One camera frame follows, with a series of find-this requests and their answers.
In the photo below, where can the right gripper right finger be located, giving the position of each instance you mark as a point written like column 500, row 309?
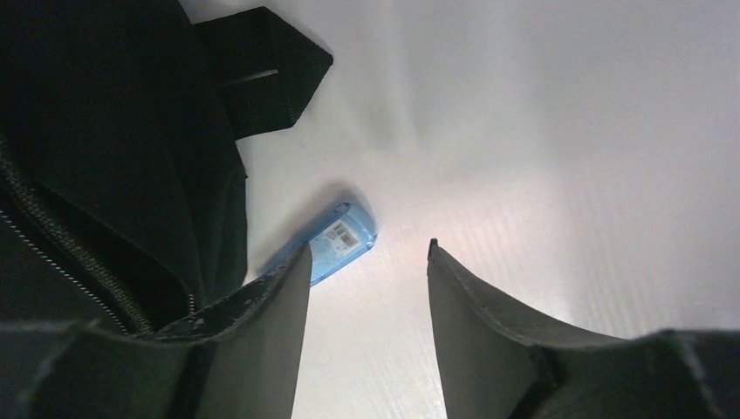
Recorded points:
column 500, row 358

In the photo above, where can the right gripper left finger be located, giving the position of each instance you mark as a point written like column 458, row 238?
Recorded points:
column 237, row 358

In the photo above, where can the black backpack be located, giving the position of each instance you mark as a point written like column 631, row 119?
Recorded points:
column 123, row 194

